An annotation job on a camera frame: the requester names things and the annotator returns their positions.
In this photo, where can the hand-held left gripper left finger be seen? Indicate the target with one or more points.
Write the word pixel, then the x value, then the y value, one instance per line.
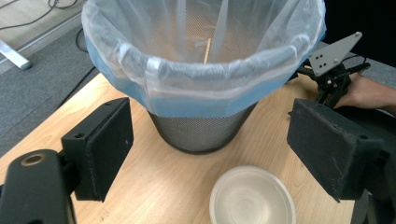
pixel 99 152

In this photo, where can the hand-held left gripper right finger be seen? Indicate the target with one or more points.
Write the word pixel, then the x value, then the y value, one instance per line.
pixel 330 149

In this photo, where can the white bowl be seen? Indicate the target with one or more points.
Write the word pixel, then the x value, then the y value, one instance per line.
pixel 252 199

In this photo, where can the metal mesh waste bin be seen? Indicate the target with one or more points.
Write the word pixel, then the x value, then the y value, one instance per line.
pixel 199 133

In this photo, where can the clear plastic bin liner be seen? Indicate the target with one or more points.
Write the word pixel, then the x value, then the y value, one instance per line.
pixel 193 84

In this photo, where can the thin wooden stick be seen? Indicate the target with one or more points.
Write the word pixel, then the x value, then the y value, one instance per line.
pixel 207 51

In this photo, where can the metal stand leg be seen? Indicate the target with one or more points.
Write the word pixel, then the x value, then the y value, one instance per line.
pixel 14 56

